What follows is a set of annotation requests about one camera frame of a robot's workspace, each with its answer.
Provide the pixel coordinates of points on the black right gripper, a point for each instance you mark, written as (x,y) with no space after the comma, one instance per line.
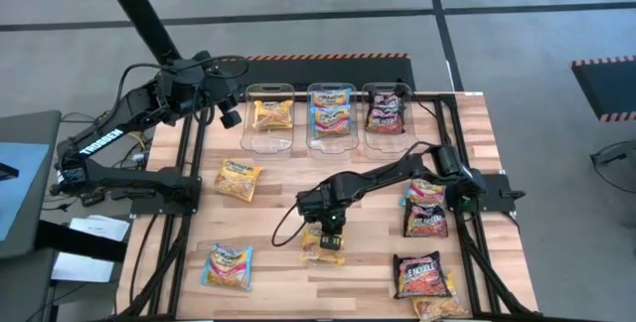
(323,208)

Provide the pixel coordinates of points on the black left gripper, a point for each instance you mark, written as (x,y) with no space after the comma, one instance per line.
(213,83)

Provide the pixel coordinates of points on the yellow Maruchan chicken noodle pack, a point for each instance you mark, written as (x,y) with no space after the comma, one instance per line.
(313,256)
(437,308)
(237,179)
(273,114)

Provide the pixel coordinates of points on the blue Maruchan beef noodle pack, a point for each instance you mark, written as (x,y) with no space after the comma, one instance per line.
(332,122)
(227,265)
(330,98)
(426,193)

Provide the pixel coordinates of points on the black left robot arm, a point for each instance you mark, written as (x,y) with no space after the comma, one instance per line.
(102,143)

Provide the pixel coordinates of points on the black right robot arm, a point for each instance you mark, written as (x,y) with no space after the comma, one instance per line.
(377,175)

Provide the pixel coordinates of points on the clear plastic bin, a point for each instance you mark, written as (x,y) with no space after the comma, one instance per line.
(330,148)
(392,145)
(266,143)

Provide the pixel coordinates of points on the black hazard-striped floor mat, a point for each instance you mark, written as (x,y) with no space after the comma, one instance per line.
(611,88)
(338,71)

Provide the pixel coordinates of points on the thick black pole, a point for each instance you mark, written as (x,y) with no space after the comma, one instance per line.
(134,4)

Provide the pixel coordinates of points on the grey side desk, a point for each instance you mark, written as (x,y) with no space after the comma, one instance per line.
(35,125)

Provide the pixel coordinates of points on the black flat bar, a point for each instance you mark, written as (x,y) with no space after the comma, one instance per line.
(79,242)

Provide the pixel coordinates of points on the white paper sheet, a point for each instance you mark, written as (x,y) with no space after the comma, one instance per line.
(84,268)

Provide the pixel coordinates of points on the blue sheet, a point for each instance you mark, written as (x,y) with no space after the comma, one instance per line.
(20,198)

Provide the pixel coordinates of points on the black item on desk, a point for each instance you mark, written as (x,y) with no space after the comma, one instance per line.
(7,172)

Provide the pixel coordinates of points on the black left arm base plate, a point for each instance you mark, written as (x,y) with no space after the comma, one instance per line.
(149,206)

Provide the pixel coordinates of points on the black aluminium table frame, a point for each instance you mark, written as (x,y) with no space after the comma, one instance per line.
(469,262)

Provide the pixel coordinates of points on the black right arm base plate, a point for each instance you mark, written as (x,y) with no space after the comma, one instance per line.
(497,198)

